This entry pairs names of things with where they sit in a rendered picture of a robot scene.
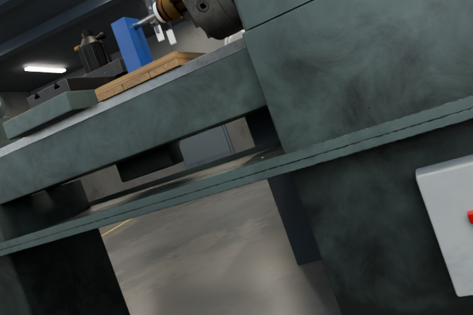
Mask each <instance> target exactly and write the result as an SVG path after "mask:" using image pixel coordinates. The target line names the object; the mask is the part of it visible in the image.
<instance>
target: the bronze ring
mask: <svg viewBox="0 0 473 315"><path fill-rule="evenodd" d="M156 10H157V12H158V14H159V16H160V17H161V18H162V19H163V20H164V21H165V22H167V23H168V22H170V21H172V20H177V19H179V18H181V17H184V16H183V15H182V13H183V12H185V11H187V8H186V6H185V5H184V2H183V1H181V2H179V3H178V4H175V5H174V4H172V3H170V2H169V0H157V1H156Z"/></svg>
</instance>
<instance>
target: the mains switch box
mask: <svg viewBox="0 0 473 315"><path fill-rule="evenodd" d="M415 176H416V181H417V185H418V187H419V190H420V193H421V195H422V199H423V201H424V204H425V207H426V209H427V213H428V215H429V218H430V221H431V225H432V227H433V230H434V233H435V235H436V239H437V241H438V244H439V247H440V249H441V253H442V255H443V258H444V261H445V263H446V267H447V270H448V273H449V275H450V279H451V281H452V284H453V287H454V289H455V293H456V295H457V296H458V297H463V296H468V295H473V154H472V155H467V156H464V157H459V158H456V159H453V160H448V161H445V162H440V163H437V164H434V165H429V166H426V167H421V168H418V169H416V171H415Z"/></svg>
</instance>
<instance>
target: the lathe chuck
mask: <svg viewBox="0 0 473 315"><path fill-rule="evenodd" d="M182 1H183V2H184V5H185V6H186V8H187V10H188V12H189V13H190V14H191V16H192V18H193V19H194V20H195V21H196V23H197V24H198V25H199V26H200V28H201V29H202V30H203V31H204V32H205V33H207V34H208V35H209V36H211V37H212V38H214V39H218V40H223V39H225V38H227V37H230V36H232V35H233V34H236V33H238V32H240V31H242V30H244V28H243V27H241V26H239V25H237V24H236V23H235V22H234V21H233V20H232V19H231V18H230V17H229V16H228V14H227V13H226V12H225V10H224V8H223V7H222V6H221V5H220V2H219V1H218V0H205V1H207V2H208V5H209V9H208V10H207V11H205V12H203V11H200V10H199V9H198V8H197V3H198V1H200V0H182Z"/></svg>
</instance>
